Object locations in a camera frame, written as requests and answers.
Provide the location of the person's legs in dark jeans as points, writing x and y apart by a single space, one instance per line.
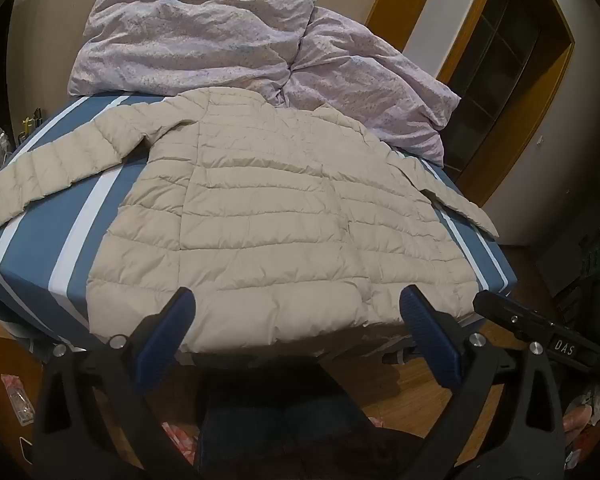
280 410

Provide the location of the beige puffer jacket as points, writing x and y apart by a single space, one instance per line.
280 210

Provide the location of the round wooden side table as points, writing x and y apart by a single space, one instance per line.
5 360

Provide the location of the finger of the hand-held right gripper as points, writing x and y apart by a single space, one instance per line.
505 312

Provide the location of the yellow small item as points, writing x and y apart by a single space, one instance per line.
26 126

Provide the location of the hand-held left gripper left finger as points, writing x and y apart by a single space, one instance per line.
166 332

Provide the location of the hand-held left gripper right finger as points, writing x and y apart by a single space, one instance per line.
430 332

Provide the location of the pink patterned packet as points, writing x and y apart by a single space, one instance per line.
17 400

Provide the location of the wooden framed glass door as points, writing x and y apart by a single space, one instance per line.
495 70

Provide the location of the pink floral duvet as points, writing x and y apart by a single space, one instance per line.
205 40

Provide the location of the bed with blue striped sheet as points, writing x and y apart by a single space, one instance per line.
75 240

